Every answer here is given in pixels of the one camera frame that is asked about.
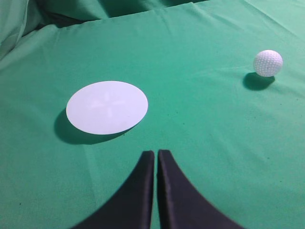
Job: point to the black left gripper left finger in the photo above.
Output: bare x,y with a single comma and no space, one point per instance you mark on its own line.
131,205

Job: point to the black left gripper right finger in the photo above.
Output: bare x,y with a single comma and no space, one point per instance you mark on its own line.
180,204

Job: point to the white dimpled golf ball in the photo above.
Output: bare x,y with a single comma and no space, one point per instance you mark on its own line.
268,63

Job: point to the white round plate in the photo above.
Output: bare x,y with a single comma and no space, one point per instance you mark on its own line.
107,107

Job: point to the green backdrop cloth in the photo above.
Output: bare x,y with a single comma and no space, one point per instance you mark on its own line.
20,17

